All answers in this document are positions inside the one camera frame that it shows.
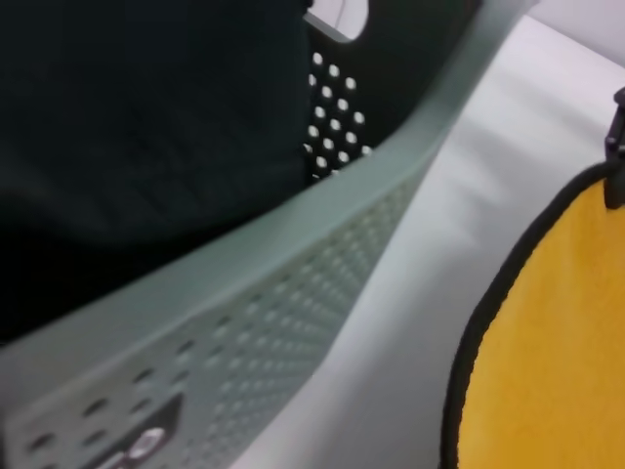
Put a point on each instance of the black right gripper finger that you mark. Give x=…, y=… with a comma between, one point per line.
x=616, y=188

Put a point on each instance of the yellow towel with black trim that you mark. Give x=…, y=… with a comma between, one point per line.
x=547, y=317

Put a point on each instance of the grey-green perforated storage box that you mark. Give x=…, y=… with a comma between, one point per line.
x=293, y=244

